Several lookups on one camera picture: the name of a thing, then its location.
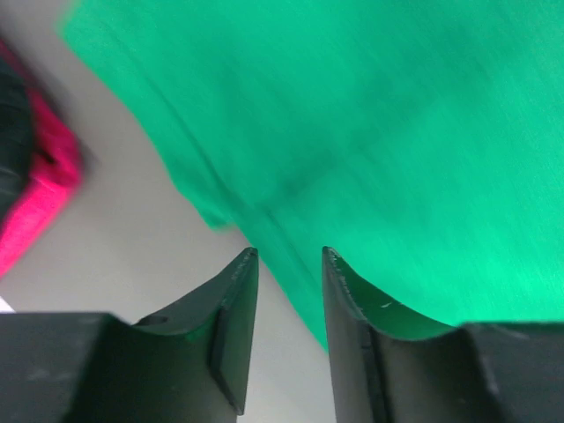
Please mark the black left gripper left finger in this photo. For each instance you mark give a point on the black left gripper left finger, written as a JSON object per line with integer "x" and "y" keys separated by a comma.
{"x": 187, "y": 362}

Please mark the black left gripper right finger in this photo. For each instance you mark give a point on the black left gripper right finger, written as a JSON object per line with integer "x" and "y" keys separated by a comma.
{"x": 389, "y": 363}

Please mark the green t-shirt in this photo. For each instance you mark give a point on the green t-shirt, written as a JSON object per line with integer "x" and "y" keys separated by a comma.
{"x": 422, "y": 140}

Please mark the folded pink t-shirt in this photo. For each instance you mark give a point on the folded pink t-shirt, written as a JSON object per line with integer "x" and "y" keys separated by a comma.
{"x": 54, "y": 177}

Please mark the folded black t-shirt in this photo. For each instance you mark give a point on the folded black t-shirt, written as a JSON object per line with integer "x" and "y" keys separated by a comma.
{"x": 16, "y": 137}

